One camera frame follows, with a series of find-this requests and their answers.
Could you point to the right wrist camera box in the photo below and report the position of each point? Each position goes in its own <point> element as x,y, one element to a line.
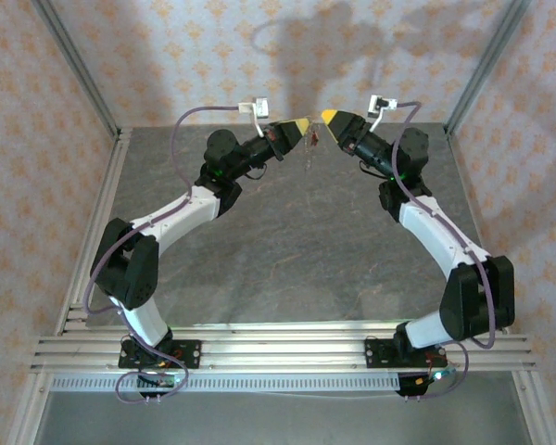
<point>375,104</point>

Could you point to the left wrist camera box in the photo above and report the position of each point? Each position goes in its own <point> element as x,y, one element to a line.
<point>261,106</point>

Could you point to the aluminium frame post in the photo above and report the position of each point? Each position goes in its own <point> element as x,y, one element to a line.
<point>77,65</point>
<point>485,65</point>

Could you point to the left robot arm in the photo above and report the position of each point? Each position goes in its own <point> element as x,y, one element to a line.
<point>190,215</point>

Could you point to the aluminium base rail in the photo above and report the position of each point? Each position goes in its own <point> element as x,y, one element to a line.
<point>282,354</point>

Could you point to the dark slate-pattern table mat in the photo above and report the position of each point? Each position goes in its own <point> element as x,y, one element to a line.
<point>282,232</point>

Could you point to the aluminium lower frame bar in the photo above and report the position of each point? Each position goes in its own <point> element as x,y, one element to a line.
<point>29,408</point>
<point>535,408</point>

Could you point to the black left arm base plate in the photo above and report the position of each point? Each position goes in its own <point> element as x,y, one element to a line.
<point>190,345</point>

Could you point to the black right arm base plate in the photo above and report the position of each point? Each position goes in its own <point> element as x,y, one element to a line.
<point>373,347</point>

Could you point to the grey metal panel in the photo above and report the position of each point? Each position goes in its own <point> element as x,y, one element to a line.
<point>282,422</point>

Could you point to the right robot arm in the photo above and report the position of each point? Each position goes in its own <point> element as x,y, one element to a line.
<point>426,241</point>

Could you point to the aluminium side rail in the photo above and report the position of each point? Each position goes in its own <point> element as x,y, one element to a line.
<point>113,162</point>
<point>465,185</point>

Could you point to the small circuit board with LED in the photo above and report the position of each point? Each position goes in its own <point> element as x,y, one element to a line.
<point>440,374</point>
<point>164,381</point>

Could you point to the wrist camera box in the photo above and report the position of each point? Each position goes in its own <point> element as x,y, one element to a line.
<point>261,106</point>
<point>375,104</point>

